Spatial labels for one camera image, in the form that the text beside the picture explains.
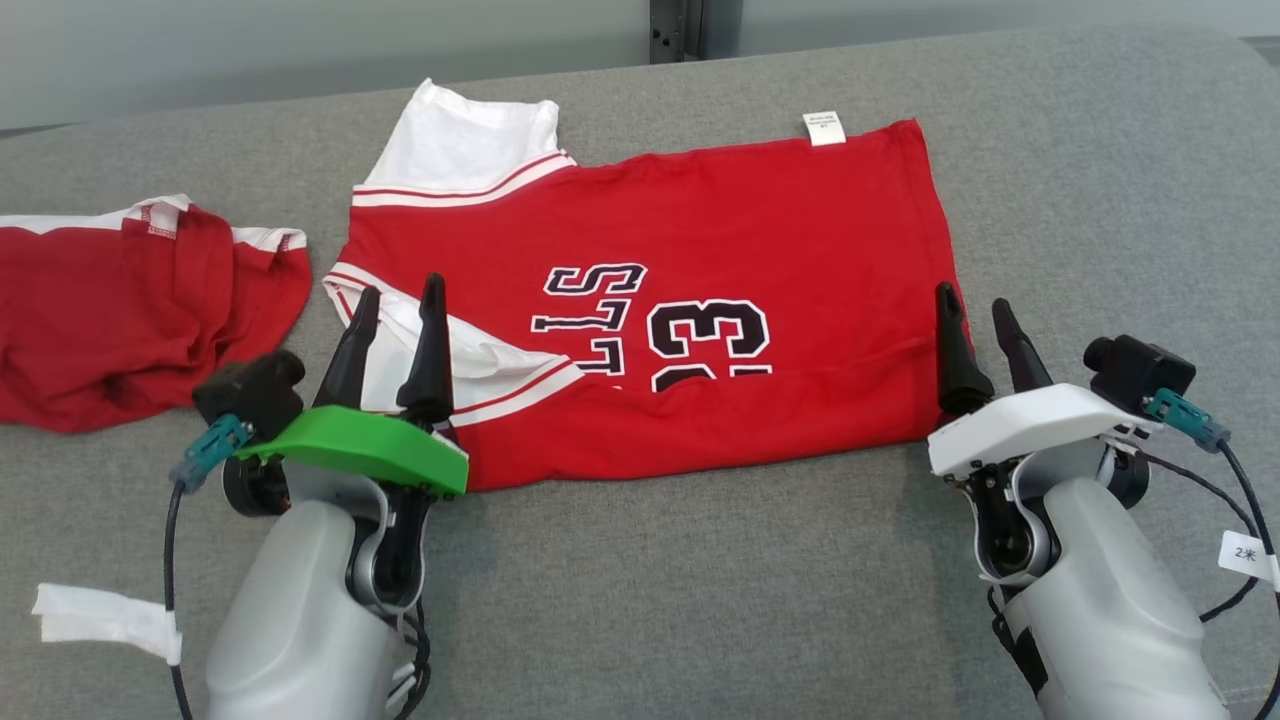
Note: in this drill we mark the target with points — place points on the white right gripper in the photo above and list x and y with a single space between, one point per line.
1030 420

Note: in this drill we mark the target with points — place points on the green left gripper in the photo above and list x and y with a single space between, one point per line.
370 445

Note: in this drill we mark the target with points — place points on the red basketball jersey white sleeves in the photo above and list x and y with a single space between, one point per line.
760 220

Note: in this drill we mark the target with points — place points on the red shorts white side stripe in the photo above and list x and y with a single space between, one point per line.
100 320

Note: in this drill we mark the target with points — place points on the grey fabric sofa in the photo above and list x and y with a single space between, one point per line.
700 580

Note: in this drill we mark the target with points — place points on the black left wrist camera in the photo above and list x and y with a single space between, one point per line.
250 390

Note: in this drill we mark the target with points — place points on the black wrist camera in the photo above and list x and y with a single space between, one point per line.
1140 370
250 390

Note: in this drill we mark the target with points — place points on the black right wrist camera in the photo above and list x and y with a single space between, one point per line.
1140 370

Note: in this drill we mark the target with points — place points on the dark slotted metal post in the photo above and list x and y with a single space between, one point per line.
675 30

